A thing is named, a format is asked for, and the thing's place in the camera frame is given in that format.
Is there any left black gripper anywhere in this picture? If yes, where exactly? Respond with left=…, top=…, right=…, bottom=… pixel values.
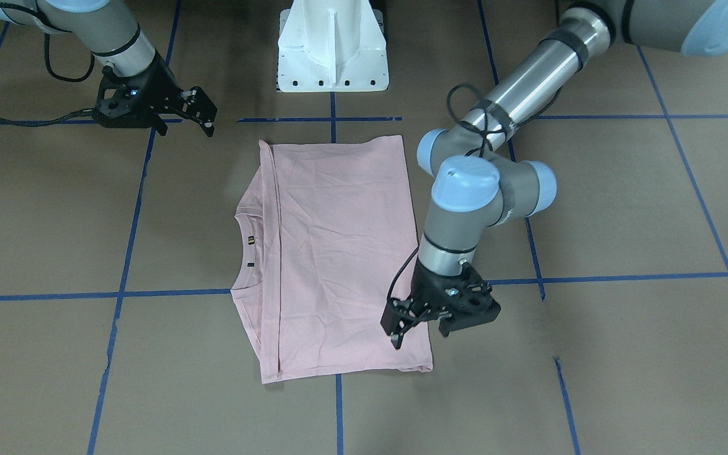
left=380, top=261, right=502, bottom=349

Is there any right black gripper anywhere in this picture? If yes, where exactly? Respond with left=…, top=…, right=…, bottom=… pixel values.
left=92, top=52, right=217, bottom=138

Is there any pink Snoopy t-shirt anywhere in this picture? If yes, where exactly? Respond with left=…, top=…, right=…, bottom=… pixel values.
left=231, top=135, right=433, bottom=385

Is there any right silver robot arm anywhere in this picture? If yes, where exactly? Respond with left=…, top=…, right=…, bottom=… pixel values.
left=0, top=1, right=217, bottom=137

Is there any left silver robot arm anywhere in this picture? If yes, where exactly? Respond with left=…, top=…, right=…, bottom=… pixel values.
left=380, top=1, right=728, bottom=349

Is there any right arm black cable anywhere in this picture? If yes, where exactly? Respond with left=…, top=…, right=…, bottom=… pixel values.
left=0, top=0, right=106, bottom=128

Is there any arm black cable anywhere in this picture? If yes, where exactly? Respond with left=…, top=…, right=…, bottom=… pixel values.
left=0, top=0, right=106, bottom=128
left=387, top=83, right=561, bottom=304

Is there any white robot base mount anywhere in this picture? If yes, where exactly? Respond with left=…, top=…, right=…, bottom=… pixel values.
left=276, top=1, right=390, bottom=93

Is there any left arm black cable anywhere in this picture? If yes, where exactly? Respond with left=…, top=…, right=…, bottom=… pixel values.
left=387, top=83, right=561, bottom=304

